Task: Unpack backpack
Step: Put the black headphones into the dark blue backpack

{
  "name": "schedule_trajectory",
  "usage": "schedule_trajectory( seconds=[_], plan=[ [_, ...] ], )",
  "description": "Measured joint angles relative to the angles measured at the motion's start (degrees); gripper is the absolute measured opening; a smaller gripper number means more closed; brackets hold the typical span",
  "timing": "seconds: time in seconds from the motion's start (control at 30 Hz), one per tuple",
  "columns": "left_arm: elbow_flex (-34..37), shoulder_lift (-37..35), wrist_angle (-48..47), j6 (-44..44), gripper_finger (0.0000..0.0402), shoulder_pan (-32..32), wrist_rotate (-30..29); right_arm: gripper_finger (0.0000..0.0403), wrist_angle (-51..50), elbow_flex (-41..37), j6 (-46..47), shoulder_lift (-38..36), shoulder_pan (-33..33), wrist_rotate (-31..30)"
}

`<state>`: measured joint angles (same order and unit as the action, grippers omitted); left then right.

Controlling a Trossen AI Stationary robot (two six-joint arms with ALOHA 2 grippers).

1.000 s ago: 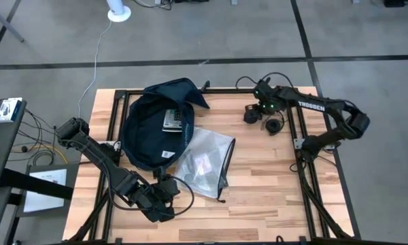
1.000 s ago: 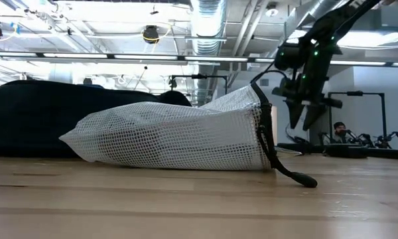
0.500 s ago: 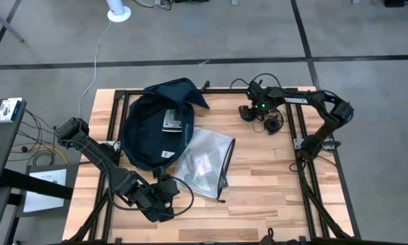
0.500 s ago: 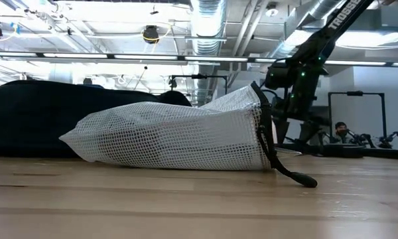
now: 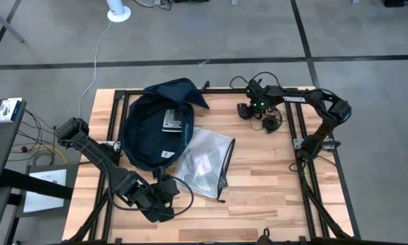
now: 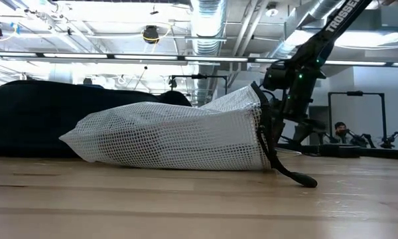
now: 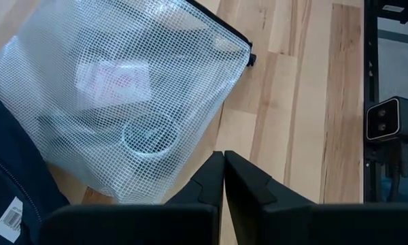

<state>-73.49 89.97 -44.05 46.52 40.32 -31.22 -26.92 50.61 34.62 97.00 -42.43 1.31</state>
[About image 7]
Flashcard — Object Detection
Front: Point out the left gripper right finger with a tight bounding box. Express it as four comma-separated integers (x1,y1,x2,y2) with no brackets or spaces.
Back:
224,150,408,245

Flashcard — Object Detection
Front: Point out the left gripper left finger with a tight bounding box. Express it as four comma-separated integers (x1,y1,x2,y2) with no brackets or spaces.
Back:
39,150,225,245

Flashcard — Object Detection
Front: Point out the pink box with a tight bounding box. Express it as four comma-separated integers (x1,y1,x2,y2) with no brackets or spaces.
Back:
75,60,153,107

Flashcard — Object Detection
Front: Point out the dark navy duffel bag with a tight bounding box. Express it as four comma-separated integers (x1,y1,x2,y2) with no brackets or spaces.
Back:
0,88,71,245

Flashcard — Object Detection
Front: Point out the clear mesh zip pouch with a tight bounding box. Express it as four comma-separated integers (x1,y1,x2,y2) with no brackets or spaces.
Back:
0,0,258,205

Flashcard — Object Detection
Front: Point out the black camera cable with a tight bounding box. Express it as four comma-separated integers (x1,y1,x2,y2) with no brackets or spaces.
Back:
382,141,408,203

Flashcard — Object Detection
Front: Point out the black stereo camera box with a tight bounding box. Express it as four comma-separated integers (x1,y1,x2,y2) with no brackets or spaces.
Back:
365,96,408,144

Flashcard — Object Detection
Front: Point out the black metal table frame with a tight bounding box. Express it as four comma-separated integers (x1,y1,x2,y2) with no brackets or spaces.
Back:
362,0,408,204

